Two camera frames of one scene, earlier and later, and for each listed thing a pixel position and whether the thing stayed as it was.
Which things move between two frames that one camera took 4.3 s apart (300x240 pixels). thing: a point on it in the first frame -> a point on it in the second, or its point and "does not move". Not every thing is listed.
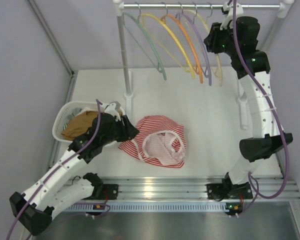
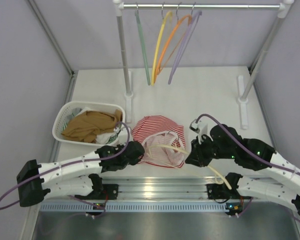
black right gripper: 210,40 -> 196,156
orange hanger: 163,19 -> 188,17
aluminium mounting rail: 185,188 does not move
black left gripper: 123,128 -> 138,153
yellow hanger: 141,15 -> 168,13
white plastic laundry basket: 61,112 does not move
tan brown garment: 79,125 does not move
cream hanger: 218,69 -> 220,179
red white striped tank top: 160,140 does not move
